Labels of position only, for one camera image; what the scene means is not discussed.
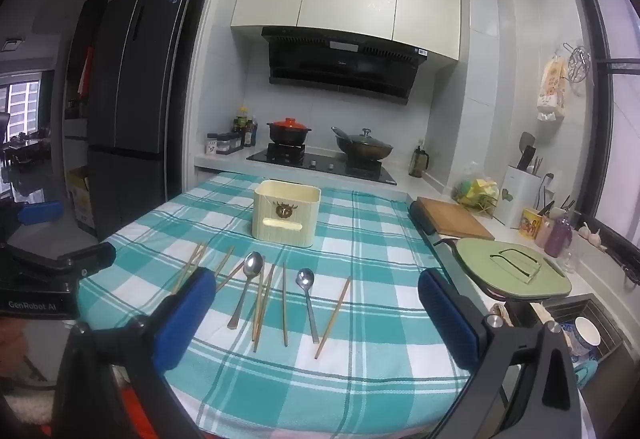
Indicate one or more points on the group of wooden chopsticks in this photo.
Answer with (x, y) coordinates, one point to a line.
(285, 309)

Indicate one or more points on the black gas cooktop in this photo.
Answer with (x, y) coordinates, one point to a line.
(320, 161)

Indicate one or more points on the cardboard box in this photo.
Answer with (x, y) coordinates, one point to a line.
(82, 204)

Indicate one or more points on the green plastic cutting board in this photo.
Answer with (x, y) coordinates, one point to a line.
(480, 264)

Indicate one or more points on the plastic bag of sponges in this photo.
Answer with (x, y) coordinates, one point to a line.
(477, 191)

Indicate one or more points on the dark sauce bottle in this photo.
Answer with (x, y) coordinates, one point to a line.
(251, 134)

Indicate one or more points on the large metal spoon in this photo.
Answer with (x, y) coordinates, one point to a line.
(253, 264)

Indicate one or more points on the kitchen sink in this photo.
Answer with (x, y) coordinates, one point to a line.
(605, 319)

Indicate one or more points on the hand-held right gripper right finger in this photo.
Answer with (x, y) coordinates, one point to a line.
(445, 324)

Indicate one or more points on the grey spatula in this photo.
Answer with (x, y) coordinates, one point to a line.
(526, 141)

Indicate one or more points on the black wok with glass lid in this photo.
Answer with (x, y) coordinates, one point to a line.
(362, 149)

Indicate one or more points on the red hanging cloth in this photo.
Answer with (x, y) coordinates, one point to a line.
(85, 69)

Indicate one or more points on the garlic bulb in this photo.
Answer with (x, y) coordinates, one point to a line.
(585, 230)
(598, 240)

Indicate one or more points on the yellow printed mug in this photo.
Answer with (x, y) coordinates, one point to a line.
(529, 224)

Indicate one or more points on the teal checked tablecloth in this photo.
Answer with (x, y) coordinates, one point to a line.
(370, 229)

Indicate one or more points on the cream utensil holder box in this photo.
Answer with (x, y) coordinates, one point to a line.
(270, 229)

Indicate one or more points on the labelled spice jar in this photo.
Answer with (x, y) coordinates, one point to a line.
(212, 145)

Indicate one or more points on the spice jar rack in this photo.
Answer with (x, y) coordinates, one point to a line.
(230, 143)

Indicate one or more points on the white and blue bowl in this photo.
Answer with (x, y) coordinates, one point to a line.
(587, 331)

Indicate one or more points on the pink cup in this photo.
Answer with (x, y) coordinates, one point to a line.
(542, 231)

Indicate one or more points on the dark grey refrigerator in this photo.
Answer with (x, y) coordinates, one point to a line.
(140, 94)

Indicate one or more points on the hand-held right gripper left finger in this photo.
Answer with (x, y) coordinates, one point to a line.
(184, 314)

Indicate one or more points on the black range hood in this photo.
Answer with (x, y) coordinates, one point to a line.
(340, 64)

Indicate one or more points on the white knife holder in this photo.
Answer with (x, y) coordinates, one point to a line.
(520, 199)

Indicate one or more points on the small metal spoon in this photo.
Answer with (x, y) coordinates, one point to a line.
(305, 278)

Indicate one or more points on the wooden cutting board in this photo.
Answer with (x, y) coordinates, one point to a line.
(450, 219)

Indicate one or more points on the yellow-capped sauce bottle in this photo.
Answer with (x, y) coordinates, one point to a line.
(242, 121)

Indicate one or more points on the black window frame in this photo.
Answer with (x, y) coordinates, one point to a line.
(600, 119)

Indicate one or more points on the black clay pot red lid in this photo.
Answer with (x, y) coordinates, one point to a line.
(287, 131)

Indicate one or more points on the purple bottle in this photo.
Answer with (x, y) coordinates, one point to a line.
(557, 239)

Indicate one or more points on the hanging noodle bag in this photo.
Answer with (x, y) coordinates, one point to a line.
(552, 89)

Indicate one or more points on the dark glass jug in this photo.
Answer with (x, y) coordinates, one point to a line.
(418, 161)

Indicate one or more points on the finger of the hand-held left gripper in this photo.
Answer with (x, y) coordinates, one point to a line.
(92, 259)
(40, 213)

